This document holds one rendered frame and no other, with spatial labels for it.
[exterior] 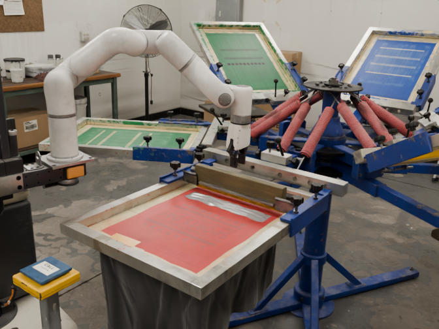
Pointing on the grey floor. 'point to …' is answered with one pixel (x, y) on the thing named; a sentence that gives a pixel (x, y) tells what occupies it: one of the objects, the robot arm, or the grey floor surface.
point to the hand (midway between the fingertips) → (237, 160)
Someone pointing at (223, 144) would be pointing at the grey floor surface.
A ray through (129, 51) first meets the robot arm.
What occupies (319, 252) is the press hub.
